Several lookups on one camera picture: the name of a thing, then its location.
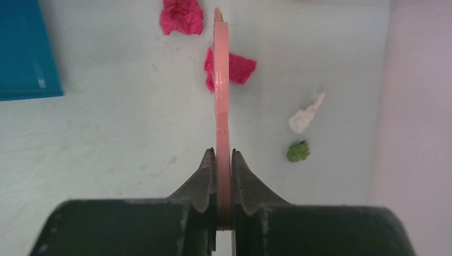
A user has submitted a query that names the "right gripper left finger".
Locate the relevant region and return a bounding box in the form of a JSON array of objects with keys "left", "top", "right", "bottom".
[{"left": 30, "top": 149, "right": 217, "bottom": 255}]

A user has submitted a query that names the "pink hand brush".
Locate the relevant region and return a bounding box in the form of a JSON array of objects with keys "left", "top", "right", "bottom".
[{"left": 212, "top": 7, "right": 232, "bottom": 231}]

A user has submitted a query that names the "blue plastic dustpan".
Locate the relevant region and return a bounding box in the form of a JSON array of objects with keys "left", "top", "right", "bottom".
[{"left": 1, "top": 0, "right": 64, "bottom": 101}]

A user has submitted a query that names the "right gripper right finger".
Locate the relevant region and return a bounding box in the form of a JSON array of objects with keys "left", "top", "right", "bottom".
[{"left": 231, "top": 150, "right": 415, "bottom": 255}]

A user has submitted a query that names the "green paper scrap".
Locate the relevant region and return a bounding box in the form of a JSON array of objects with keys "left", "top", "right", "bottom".
[{"left": 286, "top": 141, "right": 310, "bottom": 163}]

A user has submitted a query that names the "magenta paper scrap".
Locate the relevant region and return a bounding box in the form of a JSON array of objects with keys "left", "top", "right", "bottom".
[
  {"left": 159, "top": 0, "right": 204, "bottom": 35},
  {"left": 204, "top": 47, "right": 257, "bottom": 93}
]

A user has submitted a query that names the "white paper scrap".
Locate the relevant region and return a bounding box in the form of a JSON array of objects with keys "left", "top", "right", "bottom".
[{"left": 288, "top": 92, "right": 325, "bottom": 134}]

